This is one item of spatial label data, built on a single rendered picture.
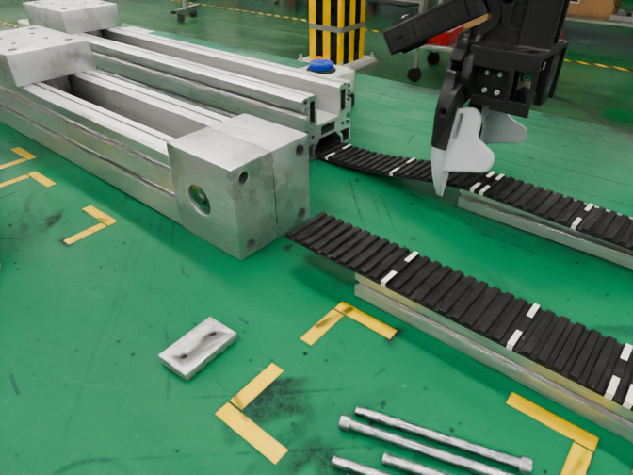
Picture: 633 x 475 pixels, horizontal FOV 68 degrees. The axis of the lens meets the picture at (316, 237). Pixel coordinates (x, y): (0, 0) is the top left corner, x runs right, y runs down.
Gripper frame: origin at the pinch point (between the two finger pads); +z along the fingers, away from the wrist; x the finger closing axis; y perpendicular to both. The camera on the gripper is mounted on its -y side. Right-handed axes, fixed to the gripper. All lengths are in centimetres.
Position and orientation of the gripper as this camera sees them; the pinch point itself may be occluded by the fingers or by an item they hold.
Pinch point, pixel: (453, 170)
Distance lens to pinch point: 54.5
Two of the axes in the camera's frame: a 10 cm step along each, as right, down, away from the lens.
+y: 7.6, 3.6, -5.3
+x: 6.5, -4.4, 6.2
